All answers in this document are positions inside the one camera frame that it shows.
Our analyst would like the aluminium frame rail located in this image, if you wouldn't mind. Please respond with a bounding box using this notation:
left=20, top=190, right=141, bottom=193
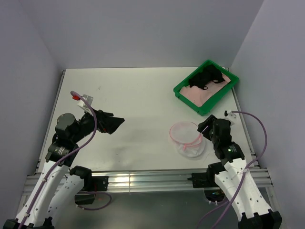
left=22, top=167, right=273, bottom=196

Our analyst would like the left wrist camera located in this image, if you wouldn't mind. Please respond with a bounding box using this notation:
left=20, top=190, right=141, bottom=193
left=72, top=94, right=93, bottom=111

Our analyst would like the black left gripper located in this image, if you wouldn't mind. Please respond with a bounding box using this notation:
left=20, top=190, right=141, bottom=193
left=71, top=106, right=124, bottom=143

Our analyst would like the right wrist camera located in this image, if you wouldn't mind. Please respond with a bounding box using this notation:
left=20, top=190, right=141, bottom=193
left=224, top=110, right=237, bottom=126

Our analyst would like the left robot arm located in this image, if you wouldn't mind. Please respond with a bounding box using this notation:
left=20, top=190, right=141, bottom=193
left=3, top=110, right=124, bottom=229

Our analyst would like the green plastic tray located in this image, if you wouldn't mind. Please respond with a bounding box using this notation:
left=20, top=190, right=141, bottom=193
left=173, top=60, right=239, bottom=116

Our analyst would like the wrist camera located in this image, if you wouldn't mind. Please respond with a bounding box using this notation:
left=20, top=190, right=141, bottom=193
left=224, top=110, right=237, bottom=126
left=72, top=94, right=93, bottom=111

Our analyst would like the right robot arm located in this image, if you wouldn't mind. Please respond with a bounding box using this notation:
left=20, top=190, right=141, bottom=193
left=189, top=115, right=282, bottom=229

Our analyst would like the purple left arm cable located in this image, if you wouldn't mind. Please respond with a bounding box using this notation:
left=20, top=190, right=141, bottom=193
left=16, top=90, right=112, bottom=229

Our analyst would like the black bra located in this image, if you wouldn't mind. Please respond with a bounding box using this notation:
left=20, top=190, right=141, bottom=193
left=189, top=64, right=225, bottom=90

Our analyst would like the pink bra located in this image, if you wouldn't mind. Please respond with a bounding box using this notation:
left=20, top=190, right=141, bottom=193
left=180, top=74, right=231, bottom=107

